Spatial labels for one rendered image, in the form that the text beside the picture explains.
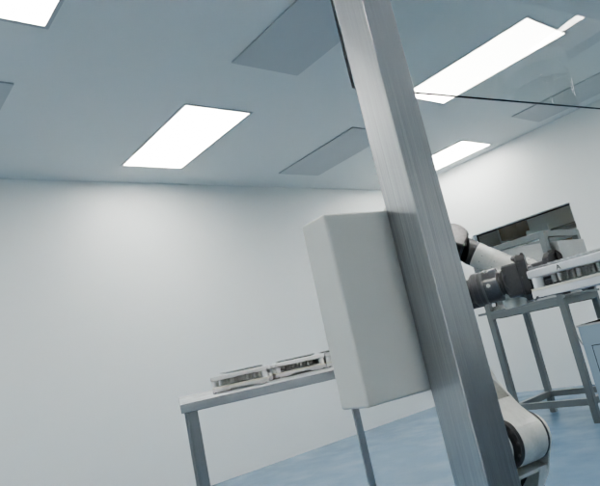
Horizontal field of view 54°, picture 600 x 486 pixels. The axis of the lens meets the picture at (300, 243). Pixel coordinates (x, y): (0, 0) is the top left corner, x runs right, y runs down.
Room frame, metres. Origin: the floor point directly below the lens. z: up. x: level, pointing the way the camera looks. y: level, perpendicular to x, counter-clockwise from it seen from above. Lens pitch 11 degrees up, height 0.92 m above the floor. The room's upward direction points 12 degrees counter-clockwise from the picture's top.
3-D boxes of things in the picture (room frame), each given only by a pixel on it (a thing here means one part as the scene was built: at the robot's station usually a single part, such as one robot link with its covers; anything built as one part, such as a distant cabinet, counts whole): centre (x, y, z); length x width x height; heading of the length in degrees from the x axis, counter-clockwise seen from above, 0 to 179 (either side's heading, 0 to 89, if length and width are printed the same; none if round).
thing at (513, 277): (1.56, -0.51, 1.00); 0.12 x 0.10 x 0.13; 66
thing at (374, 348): (0.85, -0.09, 0.97); 0.17 x 0.06 x 0.26; 123
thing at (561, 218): (6.99, -2.65, 1.43); 1.32 x 0.01 x 1.11; 41
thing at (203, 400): (3.05, 0.20, 0.84); 1.50 x 1.10 x 0.04; 14
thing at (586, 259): (1.46, -0.71, 1.00); 0.25 x 0.24 x 0.02; 123
